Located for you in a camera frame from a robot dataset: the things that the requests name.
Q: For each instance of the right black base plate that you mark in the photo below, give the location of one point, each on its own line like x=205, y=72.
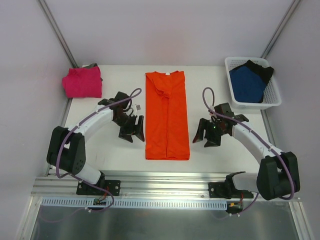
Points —
x=225, y=191

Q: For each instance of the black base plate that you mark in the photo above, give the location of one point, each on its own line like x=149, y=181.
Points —
x=225, y=191
x=112, y=186

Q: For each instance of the blue t shirt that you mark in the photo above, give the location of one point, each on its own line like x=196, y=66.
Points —
x=247, y=86

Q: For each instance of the white plastic basket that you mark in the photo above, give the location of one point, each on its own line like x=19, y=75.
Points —
x=271, y=95

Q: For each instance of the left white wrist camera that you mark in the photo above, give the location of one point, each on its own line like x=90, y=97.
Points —
x=136, y=108

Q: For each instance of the pink folded t shirt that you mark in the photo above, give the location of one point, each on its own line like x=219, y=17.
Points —
x=83, y=83

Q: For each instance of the aluminium mounting rail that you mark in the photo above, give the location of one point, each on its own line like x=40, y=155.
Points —
x=136, y=185

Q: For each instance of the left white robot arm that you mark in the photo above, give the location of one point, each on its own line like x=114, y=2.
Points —
x=67, y=147

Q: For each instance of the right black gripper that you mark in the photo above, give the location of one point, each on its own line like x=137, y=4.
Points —
x=210, y=131

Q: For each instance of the white slotted cable duct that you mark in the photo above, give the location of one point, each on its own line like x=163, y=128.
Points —
x=132, y=203

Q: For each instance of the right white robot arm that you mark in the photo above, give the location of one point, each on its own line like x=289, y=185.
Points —
x=278, y=173

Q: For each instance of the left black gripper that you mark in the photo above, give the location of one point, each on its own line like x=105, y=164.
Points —
x=131, y=127

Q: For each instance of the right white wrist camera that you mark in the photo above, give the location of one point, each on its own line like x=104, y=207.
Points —
x=212, y=110

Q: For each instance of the black t shirt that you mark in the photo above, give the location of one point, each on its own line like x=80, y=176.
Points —
x=265, y=73

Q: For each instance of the grey folded t shirt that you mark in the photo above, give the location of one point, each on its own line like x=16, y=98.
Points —
x=90, y=66

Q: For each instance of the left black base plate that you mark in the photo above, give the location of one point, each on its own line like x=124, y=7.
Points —
x=112, y=186

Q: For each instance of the orange t shirt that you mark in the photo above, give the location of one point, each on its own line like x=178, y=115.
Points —
x=166, y=117

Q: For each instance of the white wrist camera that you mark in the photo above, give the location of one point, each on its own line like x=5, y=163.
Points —
x=136, y=108
x=212, y=110

